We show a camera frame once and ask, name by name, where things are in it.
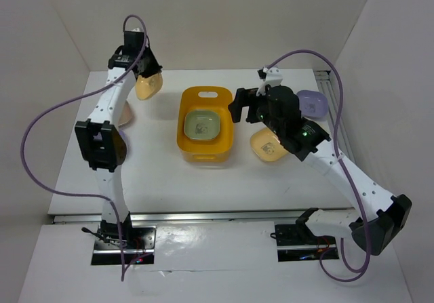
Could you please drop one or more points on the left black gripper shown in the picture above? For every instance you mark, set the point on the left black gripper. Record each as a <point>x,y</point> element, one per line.
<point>156,68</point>

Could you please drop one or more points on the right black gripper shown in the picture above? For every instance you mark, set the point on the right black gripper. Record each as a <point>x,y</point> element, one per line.
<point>244,97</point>

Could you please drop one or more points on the yellow square plate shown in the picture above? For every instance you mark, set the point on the yellow square plate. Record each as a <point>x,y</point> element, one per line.
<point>147,87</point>

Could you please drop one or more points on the orange-yellow square plate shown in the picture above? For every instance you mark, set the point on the orange-yellow square plate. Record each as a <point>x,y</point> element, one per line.
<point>266,146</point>

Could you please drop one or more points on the green panda plate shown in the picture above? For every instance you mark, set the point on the green panda plate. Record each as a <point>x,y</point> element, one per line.
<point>202,125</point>

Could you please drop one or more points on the brown square plate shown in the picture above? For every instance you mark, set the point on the brown square plate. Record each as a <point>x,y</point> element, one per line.
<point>126,116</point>

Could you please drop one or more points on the purple plate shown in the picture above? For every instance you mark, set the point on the purple plate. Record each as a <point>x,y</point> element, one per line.
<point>313,105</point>
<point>124,145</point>

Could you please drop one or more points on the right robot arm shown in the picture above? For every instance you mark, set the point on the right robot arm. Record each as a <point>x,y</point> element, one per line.
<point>376,216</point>

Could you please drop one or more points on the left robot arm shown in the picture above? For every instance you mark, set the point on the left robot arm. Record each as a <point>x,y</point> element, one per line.
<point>98,136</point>

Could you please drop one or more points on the yellow plastic bin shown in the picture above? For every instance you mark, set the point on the yellow plastic bin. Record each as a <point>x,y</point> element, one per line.
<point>206,98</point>

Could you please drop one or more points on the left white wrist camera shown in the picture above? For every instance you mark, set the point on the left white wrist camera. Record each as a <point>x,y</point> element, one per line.
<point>135,39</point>

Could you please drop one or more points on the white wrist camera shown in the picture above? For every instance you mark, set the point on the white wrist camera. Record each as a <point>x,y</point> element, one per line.
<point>270,77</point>
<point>135,39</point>

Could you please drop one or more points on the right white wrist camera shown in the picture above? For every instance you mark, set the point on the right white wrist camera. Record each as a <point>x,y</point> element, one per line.
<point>270,77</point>

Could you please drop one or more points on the aluminium rail right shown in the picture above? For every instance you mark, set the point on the aluminium rail right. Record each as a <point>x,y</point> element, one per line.
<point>328,85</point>

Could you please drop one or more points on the aluminium rail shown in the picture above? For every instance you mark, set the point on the aluminium rail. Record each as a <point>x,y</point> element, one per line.
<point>328,85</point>
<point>207,216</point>

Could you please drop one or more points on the aluminium rail front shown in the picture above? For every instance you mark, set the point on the aluminium rail front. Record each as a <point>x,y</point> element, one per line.
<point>207,216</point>

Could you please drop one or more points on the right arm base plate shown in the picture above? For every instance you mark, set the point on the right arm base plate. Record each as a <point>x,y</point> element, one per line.
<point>291,247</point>

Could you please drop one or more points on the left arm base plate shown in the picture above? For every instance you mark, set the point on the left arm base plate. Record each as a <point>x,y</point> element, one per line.
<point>139,250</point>

